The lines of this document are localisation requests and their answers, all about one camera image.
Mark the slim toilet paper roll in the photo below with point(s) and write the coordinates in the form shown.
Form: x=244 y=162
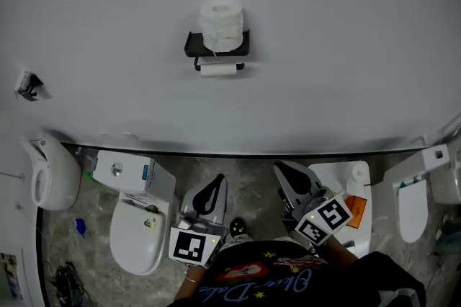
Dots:
x=356 y=177

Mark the new toilet paper roll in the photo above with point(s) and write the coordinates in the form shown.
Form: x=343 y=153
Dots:
x=221 y=30

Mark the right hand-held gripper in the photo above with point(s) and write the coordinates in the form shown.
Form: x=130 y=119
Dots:
x=324 y=221

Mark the thin old toilet paper roll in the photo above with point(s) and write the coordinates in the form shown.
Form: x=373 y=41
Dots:
x=218 y=70

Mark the orange packet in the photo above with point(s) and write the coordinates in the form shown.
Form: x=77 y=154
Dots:
x=356 y=212

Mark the white side table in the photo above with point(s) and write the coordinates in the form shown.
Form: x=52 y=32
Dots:
x=327 y=174

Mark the white urinal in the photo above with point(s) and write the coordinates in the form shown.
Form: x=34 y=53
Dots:
x=59 y=176

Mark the person's light patterned trouser leg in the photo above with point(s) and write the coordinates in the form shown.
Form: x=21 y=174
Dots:
x=236 y=241

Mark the black toilet paper holder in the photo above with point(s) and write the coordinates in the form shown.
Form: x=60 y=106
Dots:
x=192 y=46

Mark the metal water valve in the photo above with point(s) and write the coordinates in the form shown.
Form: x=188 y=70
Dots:
x=86 y=156

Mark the person's left forearm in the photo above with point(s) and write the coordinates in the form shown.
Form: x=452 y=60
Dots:
x=189 y=285

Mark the person's right forearm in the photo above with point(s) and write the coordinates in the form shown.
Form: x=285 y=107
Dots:
x=338 y=253

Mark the white toilet with tank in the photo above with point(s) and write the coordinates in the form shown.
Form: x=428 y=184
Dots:
x=137 y=226

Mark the metal wall hook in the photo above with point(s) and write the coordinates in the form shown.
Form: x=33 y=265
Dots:
x=29 y=85

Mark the white cabinet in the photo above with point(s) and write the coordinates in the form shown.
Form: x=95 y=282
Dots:
x=14 y=226

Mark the person's black dotted shoe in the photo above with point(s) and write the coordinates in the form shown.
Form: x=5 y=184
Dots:
x=238 y=226

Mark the person's black printed shirt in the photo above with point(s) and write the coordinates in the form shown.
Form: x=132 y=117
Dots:
x=324 y=284

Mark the blue object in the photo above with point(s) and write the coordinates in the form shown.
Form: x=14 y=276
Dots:
x=80 y=226

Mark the green object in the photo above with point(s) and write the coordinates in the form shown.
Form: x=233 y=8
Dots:
x=90 y=176

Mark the white toilet with closed lid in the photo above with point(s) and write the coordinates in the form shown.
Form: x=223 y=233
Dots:
x=412 y=204

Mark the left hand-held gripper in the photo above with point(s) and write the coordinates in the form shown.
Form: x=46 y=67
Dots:
x=189 y=246

